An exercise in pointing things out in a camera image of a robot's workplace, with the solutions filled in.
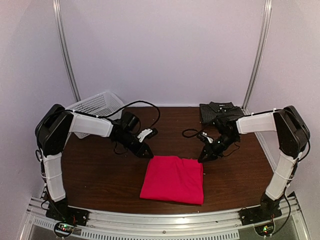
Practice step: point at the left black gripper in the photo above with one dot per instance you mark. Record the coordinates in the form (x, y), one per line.
(140, 151)

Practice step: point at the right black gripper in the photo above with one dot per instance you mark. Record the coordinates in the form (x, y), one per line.
(212, 154)

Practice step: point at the red garment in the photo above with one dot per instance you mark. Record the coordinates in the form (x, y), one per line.
(173, 179)

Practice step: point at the black pinstriped shirt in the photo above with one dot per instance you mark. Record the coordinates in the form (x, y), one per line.
(212, 110)

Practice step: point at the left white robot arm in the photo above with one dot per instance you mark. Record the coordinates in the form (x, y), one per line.
(55, 128)

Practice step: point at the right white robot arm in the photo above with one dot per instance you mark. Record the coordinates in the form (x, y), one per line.
(293, 138)

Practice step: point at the white plastic laundry basket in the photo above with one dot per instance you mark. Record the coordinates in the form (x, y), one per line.
(97, 107)

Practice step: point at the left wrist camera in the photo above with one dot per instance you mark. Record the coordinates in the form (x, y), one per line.
(140, 127)

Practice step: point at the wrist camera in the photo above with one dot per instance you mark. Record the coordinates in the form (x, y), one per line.
(140, 127)
(215, 130)

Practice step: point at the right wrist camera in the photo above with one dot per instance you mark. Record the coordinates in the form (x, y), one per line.
(215, 130)

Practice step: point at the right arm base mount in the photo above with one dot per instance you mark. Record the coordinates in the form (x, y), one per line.
(264, 216)

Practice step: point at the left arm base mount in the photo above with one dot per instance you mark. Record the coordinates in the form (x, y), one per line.
(68, 218)

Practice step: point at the right aluminium corner post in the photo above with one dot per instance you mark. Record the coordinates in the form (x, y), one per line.
(263, 36)

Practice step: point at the aluminium corner post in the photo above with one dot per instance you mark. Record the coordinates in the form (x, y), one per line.
(263, 36)
(64, 49)

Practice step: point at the left aluminium corner post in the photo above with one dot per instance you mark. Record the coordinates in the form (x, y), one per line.
(64, 49)

